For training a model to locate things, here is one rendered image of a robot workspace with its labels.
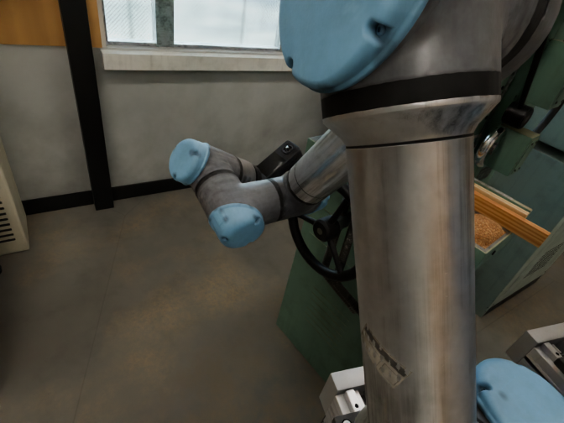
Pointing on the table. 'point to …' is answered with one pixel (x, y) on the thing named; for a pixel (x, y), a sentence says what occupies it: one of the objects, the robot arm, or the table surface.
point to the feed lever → (521, 114)
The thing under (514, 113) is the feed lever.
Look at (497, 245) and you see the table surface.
